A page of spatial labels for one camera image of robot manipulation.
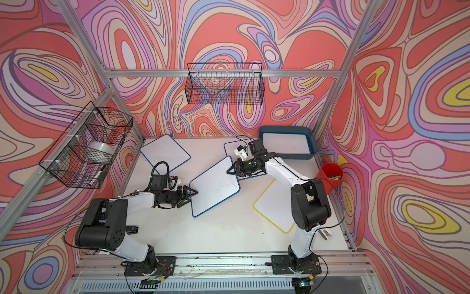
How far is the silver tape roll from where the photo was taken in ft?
2.31

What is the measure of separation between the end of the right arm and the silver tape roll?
495mm

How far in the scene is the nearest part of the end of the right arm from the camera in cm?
68
